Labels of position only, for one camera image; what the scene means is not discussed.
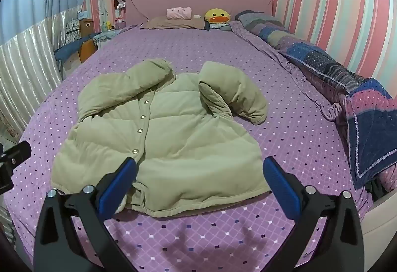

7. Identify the bedside table with pale cloth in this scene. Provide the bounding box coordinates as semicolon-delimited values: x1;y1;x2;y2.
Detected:
93;28;125;43

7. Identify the brown storage box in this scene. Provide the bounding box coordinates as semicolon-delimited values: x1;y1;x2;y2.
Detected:
79;18;95;37

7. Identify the beige puffer jacket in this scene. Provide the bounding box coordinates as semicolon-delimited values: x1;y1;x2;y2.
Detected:
51;58;269;218

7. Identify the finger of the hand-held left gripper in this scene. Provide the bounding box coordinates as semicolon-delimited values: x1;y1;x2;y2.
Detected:
0;141;32;168

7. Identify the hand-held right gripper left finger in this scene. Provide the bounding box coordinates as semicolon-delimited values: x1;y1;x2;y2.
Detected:
33;157;138;272

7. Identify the orange wooden chair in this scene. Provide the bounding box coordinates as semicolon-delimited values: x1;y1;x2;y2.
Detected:
79;39;97;63

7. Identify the yellow duck plush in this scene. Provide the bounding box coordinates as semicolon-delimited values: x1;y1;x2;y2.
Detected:
205;9;232;26

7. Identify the bed with purple dotted sheet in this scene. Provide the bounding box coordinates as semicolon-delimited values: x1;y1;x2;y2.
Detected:
3;24;397;272

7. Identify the patchwork quilt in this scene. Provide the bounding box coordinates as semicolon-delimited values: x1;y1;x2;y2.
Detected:
230;10;397;190

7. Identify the black and white patterned bag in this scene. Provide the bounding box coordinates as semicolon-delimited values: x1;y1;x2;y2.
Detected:
66;19;82;42

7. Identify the brown pillow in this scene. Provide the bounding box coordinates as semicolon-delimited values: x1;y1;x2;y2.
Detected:
141;15;207;30

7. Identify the blue cloth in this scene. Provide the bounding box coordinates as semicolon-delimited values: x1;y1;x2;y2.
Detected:
53;33;100;62

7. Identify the pleated window curtain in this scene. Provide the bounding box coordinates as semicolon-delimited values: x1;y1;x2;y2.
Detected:
0;0;92;136

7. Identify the pink rolled cushion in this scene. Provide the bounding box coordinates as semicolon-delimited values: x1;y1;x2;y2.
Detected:
166;7;192;20

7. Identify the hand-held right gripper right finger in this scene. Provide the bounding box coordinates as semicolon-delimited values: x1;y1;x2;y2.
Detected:
262;156;365;272

